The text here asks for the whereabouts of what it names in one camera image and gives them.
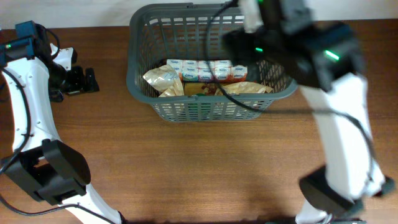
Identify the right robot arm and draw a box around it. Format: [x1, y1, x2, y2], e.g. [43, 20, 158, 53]
[223, 1, 396, 223]

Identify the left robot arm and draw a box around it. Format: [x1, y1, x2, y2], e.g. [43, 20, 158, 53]
[1, 21, 126, 223]

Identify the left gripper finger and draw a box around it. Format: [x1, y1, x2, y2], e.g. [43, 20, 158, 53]
[85, 68, 100, 93]
[67, 66, 85, 95]

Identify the tissue packets multipack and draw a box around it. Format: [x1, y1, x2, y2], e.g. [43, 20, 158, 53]
[166, 59, 248, 83]

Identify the grey plastic shopping basket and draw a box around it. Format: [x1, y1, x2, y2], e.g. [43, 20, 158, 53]
[126, 2, 299, 123]

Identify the cream paper bag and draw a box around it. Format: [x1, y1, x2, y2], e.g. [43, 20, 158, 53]
[143, 65, 184, 97]

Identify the red orange pasta packet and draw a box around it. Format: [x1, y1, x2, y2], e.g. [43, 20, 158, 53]
[183, 82, 218, 96]

